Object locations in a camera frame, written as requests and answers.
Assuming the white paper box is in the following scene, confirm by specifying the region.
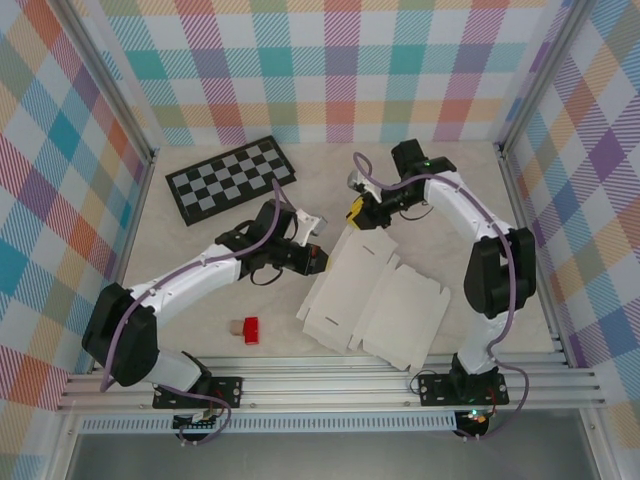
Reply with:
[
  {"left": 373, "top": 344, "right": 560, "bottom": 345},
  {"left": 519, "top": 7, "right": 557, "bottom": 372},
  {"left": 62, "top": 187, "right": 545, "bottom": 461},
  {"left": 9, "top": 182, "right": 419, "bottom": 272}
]
[{"left": 294, "top": 227, "right": 452, "bottom": 374}]

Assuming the red toy brick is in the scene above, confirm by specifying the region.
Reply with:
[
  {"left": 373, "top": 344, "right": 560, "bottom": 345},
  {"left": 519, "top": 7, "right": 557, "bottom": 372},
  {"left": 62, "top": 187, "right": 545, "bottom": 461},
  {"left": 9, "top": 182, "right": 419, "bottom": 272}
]
[{"left": 241, "top": 315, "right": 263, "bottom": 347}]

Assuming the black grey chessboard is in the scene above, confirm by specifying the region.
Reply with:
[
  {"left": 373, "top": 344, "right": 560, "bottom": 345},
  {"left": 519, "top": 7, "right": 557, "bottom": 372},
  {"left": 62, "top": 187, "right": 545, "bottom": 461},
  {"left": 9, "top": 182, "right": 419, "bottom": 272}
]
[{"left": 164, "top": 134, "right": 300, "bottom": 229}]

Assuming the small electronics board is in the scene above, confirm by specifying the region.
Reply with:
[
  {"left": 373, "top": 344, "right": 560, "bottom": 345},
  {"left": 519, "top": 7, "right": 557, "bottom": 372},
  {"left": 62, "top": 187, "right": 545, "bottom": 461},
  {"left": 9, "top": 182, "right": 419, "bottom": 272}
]
[{"left": 172, "top": 407, "right": 225, "bottom": 435}]

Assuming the grey metal panel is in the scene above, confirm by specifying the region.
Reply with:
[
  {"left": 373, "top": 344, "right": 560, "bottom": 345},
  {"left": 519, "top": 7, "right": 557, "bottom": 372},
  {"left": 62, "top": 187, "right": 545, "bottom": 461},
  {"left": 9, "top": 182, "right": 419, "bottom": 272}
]
[{"left": 64, "top": 432, "right": 601, "bottom": 480}]

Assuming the electronics board with green light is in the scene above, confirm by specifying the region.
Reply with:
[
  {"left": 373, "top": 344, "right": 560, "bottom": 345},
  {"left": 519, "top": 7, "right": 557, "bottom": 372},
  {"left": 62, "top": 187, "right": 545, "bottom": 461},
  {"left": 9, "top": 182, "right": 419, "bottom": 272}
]
[{"left": 455, "top": 407, "right": 496, "bottom": 437}]

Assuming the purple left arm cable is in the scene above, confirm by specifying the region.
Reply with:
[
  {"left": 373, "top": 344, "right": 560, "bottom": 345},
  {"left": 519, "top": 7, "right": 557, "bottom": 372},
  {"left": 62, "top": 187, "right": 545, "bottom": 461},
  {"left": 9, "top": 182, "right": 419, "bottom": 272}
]
[{"left": 99, "top": 178, "right": 301, "bottom": 446}]

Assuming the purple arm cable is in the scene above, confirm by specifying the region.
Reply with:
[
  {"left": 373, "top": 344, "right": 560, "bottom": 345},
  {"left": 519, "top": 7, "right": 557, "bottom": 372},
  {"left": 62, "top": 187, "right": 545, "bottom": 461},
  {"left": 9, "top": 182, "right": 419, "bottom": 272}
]
[
  {"left": 99, "top": 178, "right": 301, "bottom": 446},
  {"left": 352, "top": 152, "right": 532, "bottom": 441}
]

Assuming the wide aluminium rail frame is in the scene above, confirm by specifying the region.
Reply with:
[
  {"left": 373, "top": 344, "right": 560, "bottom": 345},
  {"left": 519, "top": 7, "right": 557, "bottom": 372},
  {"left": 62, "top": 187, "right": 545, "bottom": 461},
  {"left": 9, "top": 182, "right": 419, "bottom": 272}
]
[{"left": 57, "top": 353, "right": 609, "bottom": 414}]

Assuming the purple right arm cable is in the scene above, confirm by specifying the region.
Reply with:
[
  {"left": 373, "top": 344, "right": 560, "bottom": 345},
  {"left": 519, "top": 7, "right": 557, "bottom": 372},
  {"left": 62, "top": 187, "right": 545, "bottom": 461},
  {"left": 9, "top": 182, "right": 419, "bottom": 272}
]
[{"left": 352, "top": 152, "right": 532, "bottom": 441}]

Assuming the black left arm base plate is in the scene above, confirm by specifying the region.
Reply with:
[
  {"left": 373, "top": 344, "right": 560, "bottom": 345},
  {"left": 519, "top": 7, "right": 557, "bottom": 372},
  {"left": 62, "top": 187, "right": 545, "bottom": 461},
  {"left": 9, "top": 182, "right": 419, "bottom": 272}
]
[{"left": 152, "top": 374, "right": 245, "bottom": 410}]

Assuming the white slotted cable duct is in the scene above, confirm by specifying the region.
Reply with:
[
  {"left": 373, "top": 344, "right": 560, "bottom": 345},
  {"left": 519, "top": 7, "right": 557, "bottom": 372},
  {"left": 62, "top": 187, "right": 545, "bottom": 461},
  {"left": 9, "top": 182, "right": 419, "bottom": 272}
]
[{"left": 79, "top": 412, "right": 459, "bottom": 435}]

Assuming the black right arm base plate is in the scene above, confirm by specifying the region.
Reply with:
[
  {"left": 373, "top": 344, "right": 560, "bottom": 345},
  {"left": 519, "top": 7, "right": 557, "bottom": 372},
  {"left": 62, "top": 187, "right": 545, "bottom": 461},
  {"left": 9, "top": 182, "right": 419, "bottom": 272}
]
[{"left": 418, "top": 372, "right": 510, "bottom": 407}]

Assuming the aluminium corner post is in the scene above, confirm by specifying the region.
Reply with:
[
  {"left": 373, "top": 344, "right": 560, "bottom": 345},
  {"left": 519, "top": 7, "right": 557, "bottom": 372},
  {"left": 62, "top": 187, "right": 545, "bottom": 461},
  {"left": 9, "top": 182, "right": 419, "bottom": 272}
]
[
  {"left": 49, "top": 0, "right": 157, "bottom": 166},
  {"left": 493, "top": 0, "right": 599, "bottom": 156}
]

